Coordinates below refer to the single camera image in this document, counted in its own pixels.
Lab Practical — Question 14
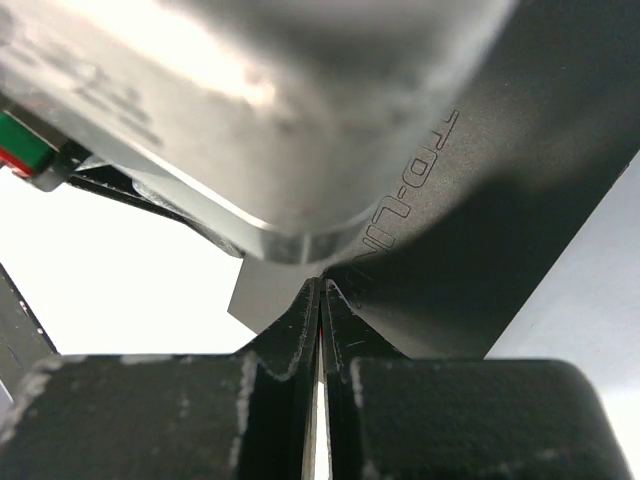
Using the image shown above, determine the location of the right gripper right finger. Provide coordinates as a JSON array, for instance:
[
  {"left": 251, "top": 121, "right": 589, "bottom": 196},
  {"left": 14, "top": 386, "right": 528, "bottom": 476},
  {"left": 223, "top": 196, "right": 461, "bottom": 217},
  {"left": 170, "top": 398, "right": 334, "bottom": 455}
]
[{"left": 320, "top": 281, "right": 631, "bottom": 479}]

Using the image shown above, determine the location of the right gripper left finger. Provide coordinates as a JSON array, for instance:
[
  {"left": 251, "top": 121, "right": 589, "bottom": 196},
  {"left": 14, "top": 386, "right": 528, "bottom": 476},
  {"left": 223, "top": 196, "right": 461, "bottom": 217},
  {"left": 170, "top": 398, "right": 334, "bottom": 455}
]
[{"left": 1, "top": 278, "right": 320, "bottom": 479}]

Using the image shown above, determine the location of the black network switch box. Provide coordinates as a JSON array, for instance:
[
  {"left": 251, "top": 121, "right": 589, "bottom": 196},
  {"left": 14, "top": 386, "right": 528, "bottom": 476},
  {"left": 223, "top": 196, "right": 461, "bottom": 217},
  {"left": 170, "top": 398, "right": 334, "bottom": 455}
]
[{"left": 229, "top": 1, "right": 639, "bottom": 358}]

